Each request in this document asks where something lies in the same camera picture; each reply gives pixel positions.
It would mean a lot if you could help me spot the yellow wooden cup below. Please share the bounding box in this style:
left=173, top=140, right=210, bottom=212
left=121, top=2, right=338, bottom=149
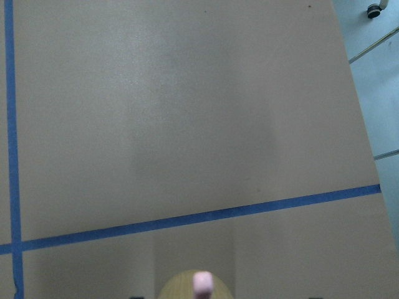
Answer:
left=158, top=270, right=233, bottom=299

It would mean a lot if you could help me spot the pink chopstick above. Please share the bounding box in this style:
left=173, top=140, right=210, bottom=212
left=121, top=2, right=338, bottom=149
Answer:
left=193, top=271, right=214, bottom=299

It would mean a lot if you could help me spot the black chair caster wheel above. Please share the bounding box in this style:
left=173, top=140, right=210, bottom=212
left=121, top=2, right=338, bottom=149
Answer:
left=367, top=4, right=382, bottom=19

